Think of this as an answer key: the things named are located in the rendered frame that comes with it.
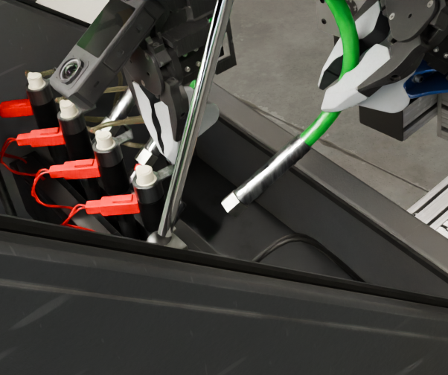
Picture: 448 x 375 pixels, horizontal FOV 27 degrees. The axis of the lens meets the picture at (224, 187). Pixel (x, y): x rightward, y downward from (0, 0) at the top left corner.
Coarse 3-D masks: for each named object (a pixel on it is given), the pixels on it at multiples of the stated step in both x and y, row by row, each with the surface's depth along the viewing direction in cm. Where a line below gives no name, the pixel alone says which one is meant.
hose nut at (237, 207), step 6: (234, 192) 85; (228, 198) 84; (234, 198) 84; (222, 204) 85; (228, 204) 84; (234, 204) 84; (240, 204) 84; (228, 210) 84; (234, 210) 84; (240, 210) 84; (234, 216) 85
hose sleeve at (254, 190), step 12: (288, 144) 82; (300, 144) 82; (276, 156) 83; (288, 156) 82; (300, 156) 82; (264, 168) 83; (276, 168) 83; (288, 168) 83; (252, 180) 83; (264, 180) 83; (240, 192) 84; (252, 192) 84
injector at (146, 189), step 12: (132, 180) 91; (156, 180) 90; (144, 192) 90; (156, 192) 90; (144, 204) 91; (156, 204) 91; (180, 204) 94; (144, 216) 92; (156, 216) 92; (156, 228) 93
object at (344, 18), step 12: (324, 0) 74; (336, 0) 74; (336, 12) 75; (348, 12) 75; (348, 24) 75; (348, 36) 76; (348, 48) 77; (348, 60) 78; (324, 120) 81; (312, 132) 82; (312, 144) 82
